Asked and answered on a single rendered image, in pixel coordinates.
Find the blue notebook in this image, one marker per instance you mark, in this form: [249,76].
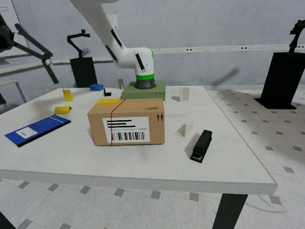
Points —
[36,130]

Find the blue box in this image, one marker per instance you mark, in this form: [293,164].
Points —
[96,87]

